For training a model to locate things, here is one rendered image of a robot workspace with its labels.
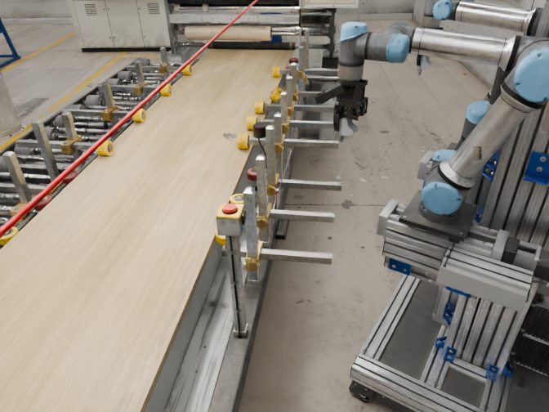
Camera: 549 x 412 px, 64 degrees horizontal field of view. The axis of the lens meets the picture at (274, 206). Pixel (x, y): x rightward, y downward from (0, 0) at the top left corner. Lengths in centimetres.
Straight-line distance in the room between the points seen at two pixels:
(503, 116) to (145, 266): 122
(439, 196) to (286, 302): 151
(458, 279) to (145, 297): 103
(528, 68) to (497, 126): 17
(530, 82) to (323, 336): 172
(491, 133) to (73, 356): 131
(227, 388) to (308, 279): 147
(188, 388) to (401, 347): 109
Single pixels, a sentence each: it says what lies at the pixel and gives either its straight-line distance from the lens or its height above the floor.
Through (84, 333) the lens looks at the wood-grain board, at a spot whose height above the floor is 90.
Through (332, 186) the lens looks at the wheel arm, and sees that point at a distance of 210.
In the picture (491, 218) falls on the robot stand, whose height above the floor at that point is 98.
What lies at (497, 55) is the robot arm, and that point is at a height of 160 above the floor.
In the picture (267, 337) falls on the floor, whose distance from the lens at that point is 251.
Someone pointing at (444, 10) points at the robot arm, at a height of 162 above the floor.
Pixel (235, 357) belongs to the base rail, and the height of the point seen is 70.
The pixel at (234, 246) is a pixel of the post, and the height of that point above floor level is 110.
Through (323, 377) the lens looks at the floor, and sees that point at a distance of 237.
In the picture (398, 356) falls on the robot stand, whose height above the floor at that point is 21.
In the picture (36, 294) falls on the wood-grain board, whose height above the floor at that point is 90.
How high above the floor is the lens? 193
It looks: 33 degrees down
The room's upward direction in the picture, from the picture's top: 1 degrees counter-clockwise
